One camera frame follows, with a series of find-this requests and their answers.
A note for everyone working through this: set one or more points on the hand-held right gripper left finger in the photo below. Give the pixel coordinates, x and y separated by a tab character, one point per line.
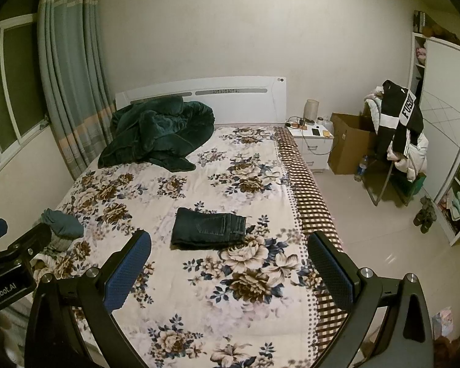
128	272

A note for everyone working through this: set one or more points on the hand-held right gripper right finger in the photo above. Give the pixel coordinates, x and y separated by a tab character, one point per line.
329	272

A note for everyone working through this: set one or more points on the dark blue jeans pants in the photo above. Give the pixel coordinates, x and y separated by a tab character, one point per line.
207	230

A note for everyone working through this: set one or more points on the white folded cloth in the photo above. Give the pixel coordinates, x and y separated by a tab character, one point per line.
46	262

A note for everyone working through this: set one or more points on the grey folded cloth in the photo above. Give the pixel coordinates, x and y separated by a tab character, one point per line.
63	242

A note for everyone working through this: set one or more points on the teal folded cloth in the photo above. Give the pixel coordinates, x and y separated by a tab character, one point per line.
63	222

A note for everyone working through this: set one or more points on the floral bed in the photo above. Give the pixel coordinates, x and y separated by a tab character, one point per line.
199	295

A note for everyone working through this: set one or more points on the brown checkered bedsheet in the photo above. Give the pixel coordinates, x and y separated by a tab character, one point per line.
310	199

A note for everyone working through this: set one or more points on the plastic water bottle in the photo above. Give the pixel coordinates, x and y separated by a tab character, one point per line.
360	170

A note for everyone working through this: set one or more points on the pair of dark shoes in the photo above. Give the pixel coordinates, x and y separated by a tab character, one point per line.
425	214

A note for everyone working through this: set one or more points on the white nightstand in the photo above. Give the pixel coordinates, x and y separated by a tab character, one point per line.
314	153

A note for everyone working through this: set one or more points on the green seat chair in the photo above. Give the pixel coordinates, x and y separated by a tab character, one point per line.
416	186

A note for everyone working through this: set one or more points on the colourful packet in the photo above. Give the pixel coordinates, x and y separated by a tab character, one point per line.
441	322

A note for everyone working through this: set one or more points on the brown cardboard box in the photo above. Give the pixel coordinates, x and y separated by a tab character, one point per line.
349	149

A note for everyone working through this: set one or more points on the white framed window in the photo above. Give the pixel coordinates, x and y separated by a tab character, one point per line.
15	96

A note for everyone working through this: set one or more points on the dark green blanket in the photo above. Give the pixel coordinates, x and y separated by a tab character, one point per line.
153	134

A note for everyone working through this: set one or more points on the chair with piled clothes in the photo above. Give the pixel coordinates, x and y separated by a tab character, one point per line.
416	157

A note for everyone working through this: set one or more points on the teal clothes in wardrobe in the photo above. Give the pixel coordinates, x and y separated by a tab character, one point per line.
458	205

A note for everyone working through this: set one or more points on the beige table lamp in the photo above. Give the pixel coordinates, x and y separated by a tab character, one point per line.
311	112

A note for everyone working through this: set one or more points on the grey-green curtain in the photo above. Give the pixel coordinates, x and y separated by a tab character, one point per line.
73	76

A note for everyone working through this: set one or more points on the black and white jacket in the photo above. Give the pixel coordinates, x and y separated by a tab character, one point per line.
398	111

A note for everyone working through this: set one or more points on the white bed headboard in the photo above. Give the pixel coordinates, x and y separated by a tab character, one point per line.
237	103

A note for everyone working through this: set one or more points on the white wardrobe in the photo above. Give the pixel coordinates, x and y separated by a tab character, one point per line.
444	103

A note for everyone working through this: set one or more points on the pink cloth in wardrobe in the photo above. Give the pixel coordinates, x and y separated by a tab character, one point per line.
420	54

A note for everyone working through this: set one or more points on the dark box on wardrobe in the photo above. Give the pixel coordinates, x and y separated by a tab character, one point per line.
421	22

